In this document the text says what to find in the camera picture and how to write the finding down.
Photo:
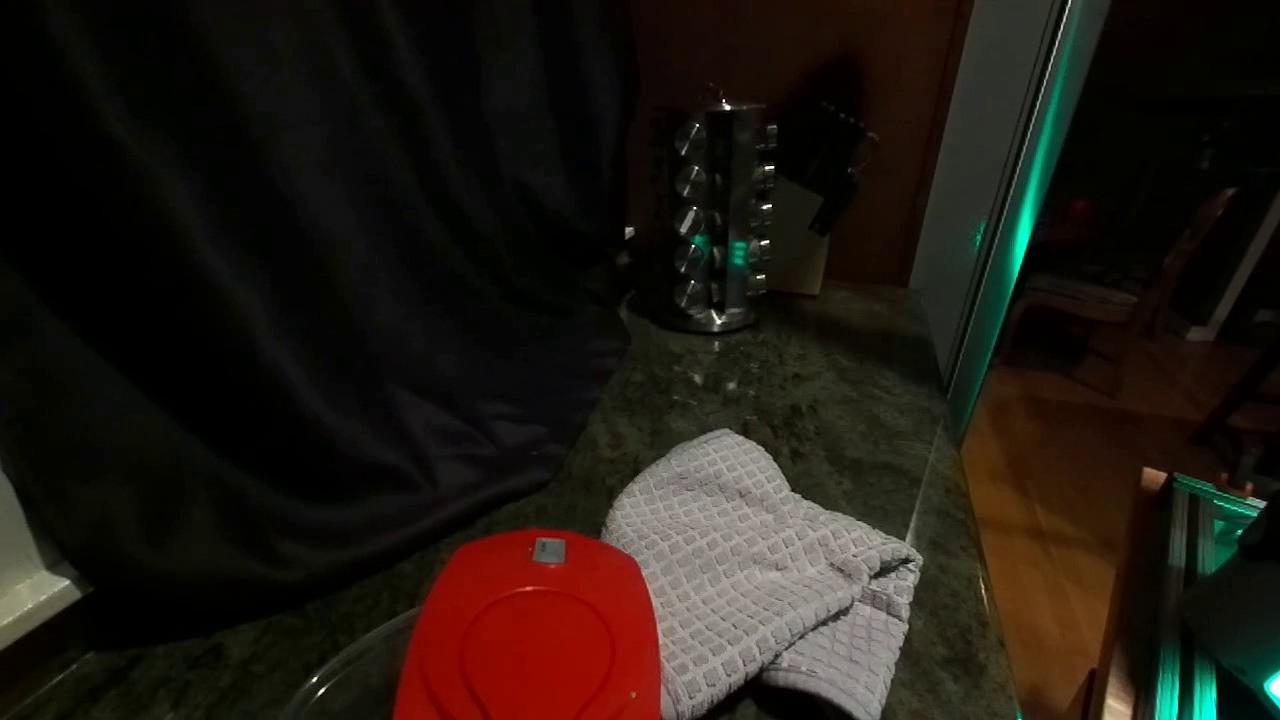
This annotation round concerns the white slanted leg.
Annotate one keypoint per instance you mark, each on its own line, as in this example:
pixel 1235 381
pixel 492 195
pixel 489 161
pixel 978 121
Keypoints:
pixel 1241 266

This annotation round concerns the clear glass bowl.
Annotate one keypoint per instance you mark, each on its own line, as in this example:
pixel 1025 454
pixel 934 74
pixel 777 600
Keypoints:
pixel 340 674

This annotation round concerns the white panel edge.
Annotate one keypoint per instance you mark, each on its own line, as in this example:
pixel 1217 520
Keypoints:
pixel 33 581

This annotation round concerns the wooden knife block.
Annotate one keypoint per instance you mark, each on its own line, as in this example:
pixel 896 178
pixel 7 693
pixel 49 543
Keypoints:
pixel 800 246

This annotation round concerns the black curtain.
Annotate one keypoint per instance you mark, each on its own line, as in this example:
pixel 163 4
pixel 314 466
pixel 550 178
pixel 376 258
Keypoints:
pixel 293 294

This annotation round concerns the wooden base board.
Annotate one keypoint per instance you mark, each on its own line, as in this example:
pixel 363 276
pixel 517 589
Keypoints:
pixel 1133 600

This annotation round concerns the grey checkered towel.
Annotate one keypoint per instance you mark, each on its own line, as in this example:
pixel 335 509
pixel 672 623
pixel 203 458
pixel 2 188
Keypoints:
pixel 760 561

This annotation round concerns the red plastic lid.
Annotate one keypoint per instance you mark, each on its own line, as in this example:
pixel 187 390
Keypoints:
pixel 534 643

